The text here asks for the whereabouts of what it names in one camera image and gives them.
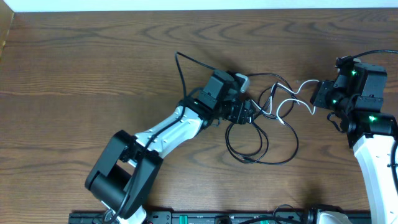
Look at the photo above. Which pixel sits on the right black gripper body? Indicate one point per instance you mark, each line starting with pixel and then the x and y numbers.
pixel 327 96

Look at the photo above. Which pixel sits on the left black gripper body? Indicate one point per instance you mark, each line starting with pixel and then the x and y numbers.
pixel 237 112

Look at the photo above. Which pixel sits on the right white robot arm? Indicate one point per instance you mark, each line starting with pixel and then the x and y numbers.
pixel 356 98

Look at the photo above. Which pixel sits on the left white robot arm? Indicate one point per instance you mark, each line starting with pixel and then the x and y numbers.
pixel 126 170

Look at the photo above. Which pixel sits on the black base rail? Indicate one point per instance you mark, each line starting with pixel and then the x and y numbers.
pixel 282 214

